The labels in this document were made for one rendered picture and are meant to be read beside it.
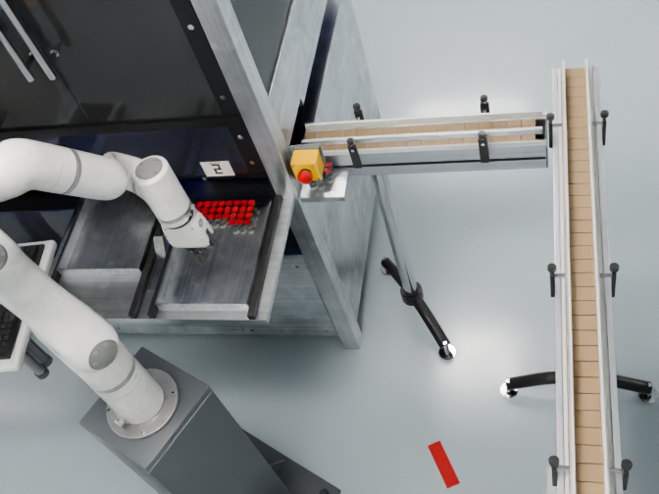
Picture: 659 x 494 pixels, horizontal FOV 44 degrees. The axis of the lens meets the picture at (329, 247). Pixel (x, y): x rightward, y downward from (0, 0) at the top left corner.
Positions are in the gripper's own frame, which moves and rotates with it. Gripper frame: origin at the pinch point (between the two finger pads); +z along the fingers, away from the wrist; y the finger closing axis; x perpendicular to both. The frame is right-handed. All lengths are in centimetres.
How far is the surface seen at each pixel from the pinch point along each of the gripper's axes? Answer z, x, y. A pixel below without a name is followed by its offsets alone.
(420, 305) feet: 98, -46, -35
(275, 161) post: 6.5, -34.8, -10.3
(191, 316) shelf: 22.4, 4.2, 10.2
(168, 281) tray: 21.5, -6.0, 19.5
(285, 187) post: 17.6, -34.8, -10.1
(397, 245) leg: 66, -49, -32
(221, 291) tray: 22.2, -3.3, 3.5
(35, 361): 82, -12, 100
